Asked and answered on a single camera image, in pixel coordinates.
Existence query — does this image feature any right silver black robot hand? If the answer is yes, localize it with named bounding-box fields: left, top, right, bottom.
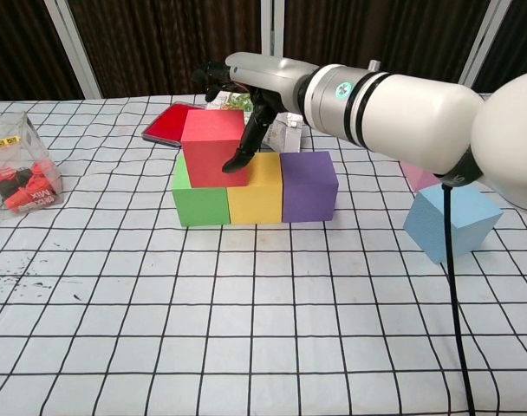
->
left=192, top=51, right=321, bottom=174

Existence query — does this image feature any red foam cube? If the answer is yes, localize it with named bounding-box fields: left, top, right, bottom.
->
left=180, top=108, right=250, bottom=189

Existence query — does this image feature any purple foam cube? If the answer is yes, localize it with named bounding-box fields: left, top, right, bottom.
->
left=280, top=150, right=339, bottom=224

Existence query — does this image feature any yellow foam cube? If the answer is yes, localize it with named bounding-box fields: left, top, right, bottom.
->
left=226, top=152, right=285, bottom=225

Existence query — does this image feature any green foam cube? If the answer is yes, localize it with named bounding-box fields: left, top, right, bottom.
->
left=172, top=153, right=231, bottom=228

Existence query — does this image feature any pink foam cube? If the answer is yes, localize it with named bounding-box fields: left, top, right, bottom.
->
left=400, top=159, right=442, bottom=194

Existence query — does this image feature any blue foam cube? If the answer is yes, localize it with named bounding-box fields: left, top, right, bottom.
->
left=402, top=184, right=504, bottom=265

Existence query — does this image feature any crumpled white snack bag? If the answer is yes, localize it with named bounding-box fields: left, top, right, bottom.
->
left=205, top=88, right=303, bottom=153

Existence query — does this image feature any dark brown partition panel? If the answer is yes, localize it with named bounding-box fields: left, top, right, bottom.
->
left=471, top=0, right=527, bottom=94
left=68, top=0, right=264, bottom=99
left=0, top=0, right=85, bottom=103
left=282, top=0, right=492, bottom=94

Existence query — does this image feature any red ink pad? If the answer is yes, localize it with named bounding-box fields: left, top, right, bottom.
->
left=140, top=101, right=206, bottom=148

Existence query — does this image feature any plastic bag of small items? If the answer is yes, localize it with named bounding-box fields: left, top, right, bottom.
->
left=0, top=111, right=64, bottom=212

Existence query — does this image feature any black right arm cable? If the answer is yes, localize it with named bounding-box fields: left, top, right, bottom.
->
left=439, top=184, right=479, bottom=416

